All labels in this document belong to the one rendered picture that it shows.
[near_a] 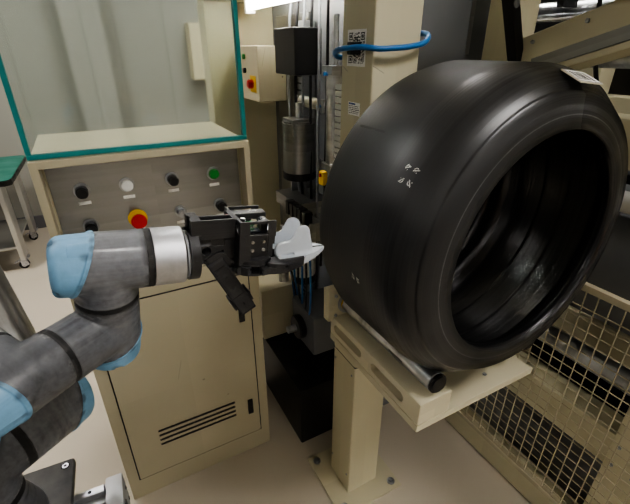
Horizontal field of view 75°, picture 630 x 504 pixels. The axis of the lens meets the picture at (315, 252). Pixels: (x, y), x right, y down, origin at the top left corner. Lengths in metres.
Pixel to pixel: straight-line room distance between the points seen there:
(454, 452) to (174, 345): 1.23
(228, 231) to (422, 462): 1.53
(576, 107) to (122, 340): 0.73
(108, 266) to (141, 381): 1.01
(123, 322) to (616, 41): 1.03
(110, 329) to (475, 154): 0.54
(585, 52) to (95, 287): 1.03
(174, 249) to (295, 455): 1.46
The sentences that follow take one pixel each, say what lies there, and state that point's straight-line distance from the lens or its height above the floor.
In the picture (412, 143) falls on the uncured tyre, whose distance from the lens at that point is 0.65.
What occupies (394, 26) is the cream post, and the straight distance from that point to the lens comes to 1.01.
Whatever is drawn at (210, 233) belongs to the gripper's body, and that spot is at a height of 1.29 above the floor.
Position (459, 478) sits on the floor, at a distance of 1.92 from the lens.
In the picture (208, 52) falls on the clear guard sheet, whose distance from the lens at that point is 1.22.
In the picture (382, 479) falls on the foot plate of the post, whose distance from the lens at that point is 1.83.
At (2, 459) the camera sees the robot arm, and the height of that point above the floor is 0.91.
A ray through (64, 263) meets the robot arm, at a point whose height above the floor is 1.30.
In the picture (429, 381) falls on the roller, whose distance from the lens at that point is 0.89.
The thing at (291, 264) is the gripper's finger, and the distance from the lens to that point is 0.58.
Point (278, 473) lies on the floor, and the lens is 1.85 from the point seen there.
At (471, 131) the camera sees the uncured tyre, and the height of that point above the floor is 1.40.
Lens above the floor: 1.51
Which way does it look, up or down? 27 degrees down
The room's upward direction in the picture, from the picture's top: straight up
